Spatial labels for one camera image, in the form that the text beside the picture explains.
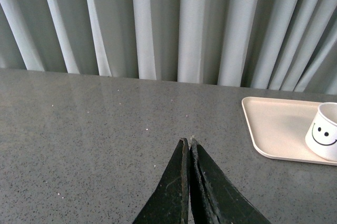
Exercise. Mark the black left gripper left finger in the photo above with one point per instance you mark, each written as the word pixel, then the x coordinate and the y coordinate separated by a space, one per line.
pixel 169 203

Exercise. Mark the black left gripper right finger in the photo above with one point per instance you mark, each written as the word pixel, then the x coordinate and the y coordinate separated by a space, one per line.
pixel 214 199

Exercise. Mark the white mug with black handle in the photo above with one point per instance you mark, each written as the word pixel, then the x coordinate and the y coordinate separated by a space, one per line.
pixel 321 136

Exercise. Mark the beige rectangular plastic tray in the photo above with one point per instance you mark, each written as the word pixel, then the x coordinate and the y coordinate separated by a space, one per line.
pixel 278 128

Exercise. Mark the grey-white pleated curtain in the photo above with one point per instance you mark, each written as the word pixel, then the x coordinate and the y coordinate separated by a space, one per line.
pixel 270 44

